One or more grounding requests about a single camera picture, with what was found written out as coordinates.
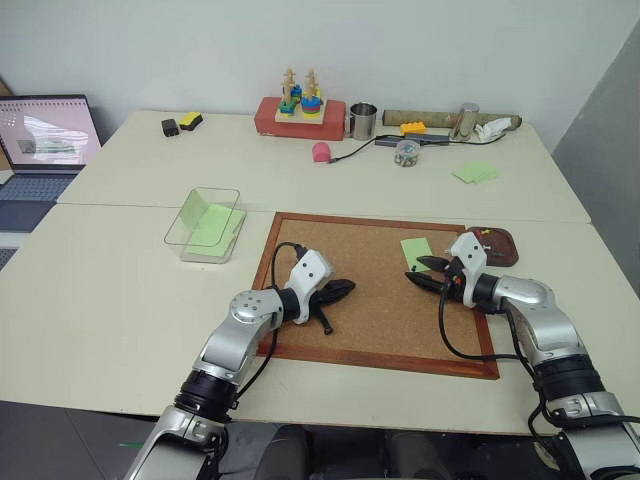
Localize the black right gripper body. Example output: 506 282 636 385
438 256 465 305

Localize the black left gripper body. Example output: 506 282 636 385
309 280 338 322

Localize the brown tray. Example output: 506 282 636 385
467 225 520 267

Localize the clear jar of pushpins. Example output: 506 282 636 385
392 139 421 169

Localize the clear plastic box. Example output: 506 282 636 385
160 187 242 265

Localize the red rectangular box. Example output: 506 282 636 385
253 96 348 143

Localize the wood-framed cork board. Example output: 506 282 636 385
251 211 501 381

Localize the wooden log stick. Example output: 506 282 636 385
382 109 524 130

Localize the crumpled white tissue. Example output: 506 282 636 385
471 118 514 145

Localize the silver metal cylinder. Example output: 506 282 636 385
449 102 481 141

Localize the dark rounded shape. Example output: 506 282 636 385
383 429 452 480
268 424 312 480

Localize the metal mug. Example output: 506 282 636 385
345 102 379 140

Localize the wooden colourful stacking toy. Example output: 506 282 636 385
273 67 328 127

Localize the grey partition panel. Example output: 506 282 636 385
551 28 640 227

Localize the open laptop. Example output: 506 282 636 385
0 94 103 234

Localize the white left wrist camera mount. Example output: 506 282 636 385
282 249 335 325

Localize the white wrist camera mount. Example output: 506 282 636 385
447 231 489 308
282 249 335 325

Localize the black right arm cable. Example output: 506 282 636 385
437 279 547 451

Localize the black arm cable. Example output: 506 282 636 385
227 242 307 412
437 279 547 451

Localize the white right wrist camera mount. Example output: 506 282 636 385
447 231 489 308

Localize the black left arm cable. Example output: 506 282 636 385
227 242 307 412

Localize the grey USB hub with cable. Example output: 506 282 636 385
327 131 452 164

